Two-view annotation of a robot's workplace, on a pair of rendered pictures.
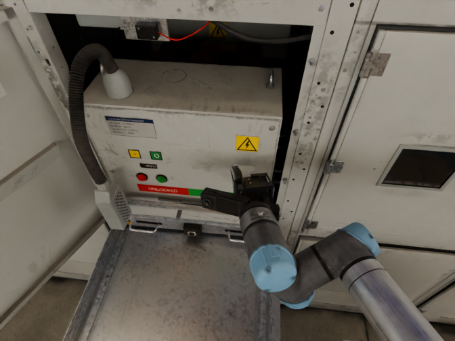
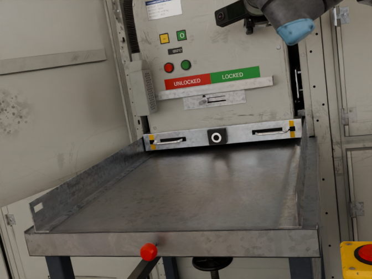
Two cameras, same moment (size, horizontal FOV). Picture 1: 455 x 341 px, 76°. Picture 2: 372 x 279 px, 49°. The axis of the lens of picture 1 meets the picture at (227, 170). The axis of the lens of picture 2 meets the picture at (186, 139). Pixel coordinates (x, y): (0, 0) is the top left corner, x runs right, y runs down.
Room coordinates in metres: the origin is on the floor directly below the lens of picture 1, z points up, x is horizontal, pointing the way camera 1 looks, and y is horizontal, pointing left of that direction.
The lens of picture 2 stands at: (-0.78, -0.07, 1.17)
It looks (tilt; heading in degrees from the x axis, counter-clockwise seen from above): 11 degrees down; 13
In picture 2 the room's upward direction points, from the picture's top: 9 degrees counter-clockwise
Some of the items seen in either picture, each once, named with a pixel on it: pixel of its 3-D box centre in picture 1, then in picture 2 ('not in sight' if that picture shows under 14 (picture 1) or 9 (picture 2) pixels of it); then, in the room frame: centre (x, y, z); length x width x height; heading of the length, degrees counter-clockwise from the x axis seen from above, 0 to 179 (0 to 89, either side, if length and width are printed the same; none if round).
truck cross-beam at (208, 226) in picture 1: (194, 220); (219, 134); (0.57, 0.12, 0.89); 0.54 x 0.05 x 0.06; 83
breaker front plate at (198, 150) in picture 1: (186, 179); (207, 58); (0.55, 0.12, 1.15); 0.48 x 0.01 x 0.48; 83
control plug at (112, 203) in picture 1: (114, 203); (143, 87); (0.51, 0.34, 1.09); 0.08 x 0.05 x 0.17; 173
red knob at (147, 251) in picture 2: not in sight; (150, 249); (-0.09, 0.19, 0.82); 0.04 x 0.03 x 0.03; 173
